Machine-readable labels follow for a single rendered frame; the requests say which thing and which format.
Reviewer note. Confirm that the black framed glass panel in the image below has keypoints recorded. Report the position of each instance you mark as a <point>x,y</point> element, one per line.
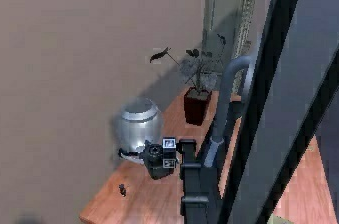
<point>260,133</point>

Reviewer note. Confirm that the brown wooden stand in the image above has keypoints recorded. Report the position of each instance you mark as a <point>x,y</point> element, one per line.
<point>150,200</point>

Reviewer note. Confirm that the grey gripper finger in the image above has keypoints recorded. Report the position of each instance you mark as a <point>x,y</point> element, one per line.
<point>131,155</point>
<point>122,190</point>

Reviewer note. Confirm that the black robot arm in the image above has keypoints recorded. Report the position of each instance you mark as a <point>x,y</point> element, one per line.
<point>193,186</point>

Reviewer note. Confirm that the grey curved pipe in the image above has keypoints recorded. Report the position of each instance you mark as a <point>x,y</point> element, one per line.
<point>224,100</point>

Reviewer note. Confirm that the pale framed grey panel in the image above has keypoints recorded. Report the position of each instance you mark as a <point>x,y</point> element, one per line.
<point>222,20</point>

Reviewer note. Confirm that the house plant in red pot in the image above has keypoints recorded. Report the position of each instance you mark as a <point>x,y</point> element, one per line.
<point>196,106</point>

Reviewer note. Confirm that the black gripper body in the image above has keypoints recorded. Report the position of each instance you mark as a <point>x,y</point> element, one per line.
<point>155,163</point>

